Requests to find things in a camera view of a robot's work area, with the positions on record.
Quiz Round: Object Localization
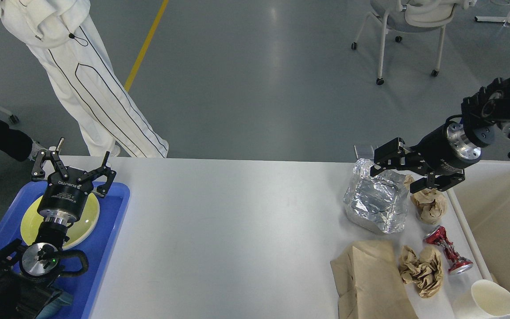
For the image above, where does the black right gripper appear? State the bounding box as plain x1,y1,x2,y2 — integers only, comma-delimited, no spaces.
370,121,481,194

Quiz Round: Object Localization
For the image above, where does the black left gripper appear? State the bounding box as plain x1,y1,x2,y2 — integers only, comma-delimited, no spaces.
31,137,117,226

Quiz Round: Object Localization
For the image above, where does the yellow plastic plate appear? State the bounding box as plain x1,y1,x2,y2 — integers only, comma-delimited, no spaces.
20,194,100,250

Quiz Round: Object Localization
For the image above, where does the teal green mug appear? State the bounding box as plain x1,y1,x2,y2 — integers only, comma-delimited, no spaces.
36,291,73,319

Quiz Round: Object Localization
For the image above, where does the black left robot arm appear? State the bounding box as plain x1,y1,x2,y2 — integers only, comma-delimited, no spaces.
0,144,116,319

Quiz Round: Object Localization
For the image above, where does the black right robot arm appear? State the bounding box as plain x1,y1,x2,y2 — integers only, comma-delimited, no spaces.
370,78,510,194

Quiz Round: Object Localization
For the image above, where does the crumpled brown paper ball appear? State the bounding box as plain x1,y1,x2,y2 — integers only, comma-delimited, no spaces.
410,189,448,226

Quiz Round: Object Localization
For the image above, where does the crumpled aluminium foil tray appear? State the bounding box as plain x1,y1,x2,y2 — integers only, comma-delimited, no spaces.
344,158,409,235

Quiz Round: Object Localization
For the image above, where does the white pink plate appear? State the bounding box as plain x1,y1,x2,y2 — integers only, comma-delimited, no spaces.
62,212,100,250

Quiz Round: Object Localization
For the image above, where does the blue plastic tray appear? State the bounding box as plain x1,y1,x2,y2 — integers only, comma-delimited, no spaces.
0,181,130,319

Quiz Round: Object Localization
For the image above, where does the white plastic bin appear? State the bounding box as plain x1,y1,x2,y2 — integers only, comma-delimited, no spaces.
448,161,510,292

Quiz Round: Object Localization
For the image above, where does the crushed red soda can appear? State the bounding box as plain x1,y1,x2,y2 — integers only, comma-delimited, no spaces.
423,225,474,275

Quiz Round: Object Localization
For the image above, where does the flat brown paper bag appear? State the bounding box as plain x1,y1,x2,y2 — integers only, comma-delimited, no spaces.
330,240,417,319

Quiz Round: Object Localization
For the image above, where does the white paper cup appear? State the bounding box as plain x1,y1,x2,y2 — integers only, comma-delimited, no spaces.
452,280,510,319

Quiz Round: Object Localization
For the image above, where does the person in white tracksuit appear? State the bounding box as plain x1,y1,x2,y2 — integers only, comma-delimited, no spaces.
0,0,169,158

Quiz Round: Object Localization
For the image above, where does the white grey office chair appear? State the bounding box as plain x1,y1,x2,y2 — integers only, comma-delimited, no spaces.
352,0,476,86

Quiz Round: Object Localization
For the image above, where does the white table base frame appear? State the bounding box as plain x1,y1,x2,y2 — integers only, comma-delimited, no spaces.
475,0,510,25

